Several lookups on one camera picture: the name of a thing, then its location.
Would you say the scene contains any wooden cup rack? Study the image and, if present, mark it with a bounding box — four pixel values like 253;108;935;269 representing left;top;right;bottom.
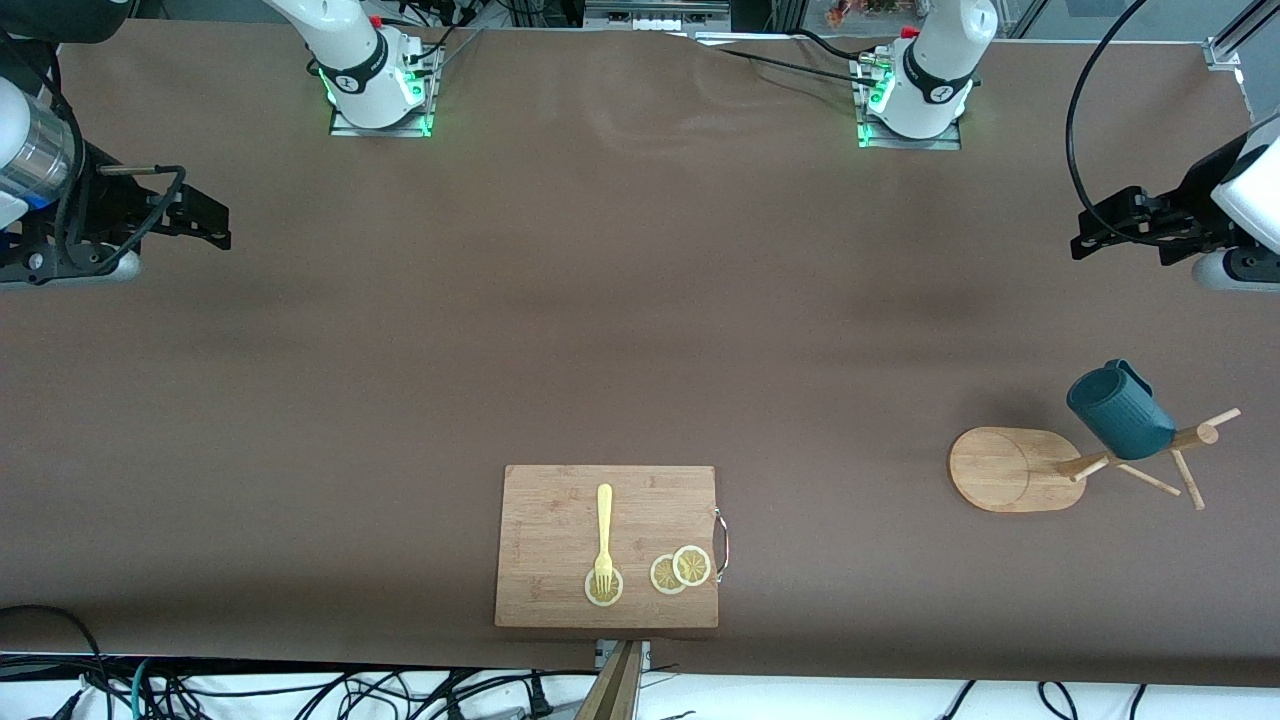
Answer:
948;407;1242;514

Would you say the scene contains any wooden post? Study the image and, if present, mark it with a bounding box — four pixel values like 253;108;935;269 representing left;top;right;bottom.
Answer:
575;640;644;720

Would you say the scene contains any white power strip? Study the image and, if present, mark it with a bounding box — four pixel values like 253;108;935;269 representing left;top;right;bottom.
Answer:
585;0;731;31

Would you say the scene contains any black looped cable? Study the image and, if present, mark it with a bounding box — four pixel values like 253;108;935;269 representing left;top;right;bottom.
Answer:
0;605;113;720

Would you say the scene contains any metal bracket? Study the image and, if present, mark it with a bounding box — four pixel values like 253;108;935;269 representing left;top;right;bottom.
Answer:
595;640;653;673

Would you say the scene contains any teal cable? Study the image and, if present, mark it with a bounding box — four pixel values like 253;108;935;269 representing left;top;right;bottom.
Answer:
128;655;166;720

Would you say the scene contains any aluminium frame profile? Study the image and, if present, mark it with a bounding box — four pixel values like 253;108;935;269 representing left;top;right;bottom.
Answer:
1205;0;1280;71

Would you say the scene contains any bamboo cutting board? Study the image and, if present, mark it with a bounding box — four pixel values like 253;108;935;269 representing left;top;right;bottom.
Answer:
494;465;730;630

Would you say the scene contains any yellow plastic fork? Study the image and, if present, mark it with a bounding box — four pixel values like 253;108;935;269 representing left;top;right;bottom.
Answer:
594;484;615;597

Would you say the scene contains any black cable on table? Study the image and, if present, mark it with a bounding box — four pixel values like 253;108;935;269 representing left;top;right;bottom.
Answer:
690;28;881;86

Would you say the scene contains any teal cup yellow inside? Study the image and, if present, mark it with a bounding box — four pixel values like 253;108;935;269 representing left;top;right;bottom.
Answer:
1066;359;1178;461

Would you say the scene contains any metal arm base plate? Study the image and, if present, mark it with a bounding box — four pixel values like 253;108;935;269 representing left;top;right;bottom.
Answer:
855;55;963;151
328;45;439;139

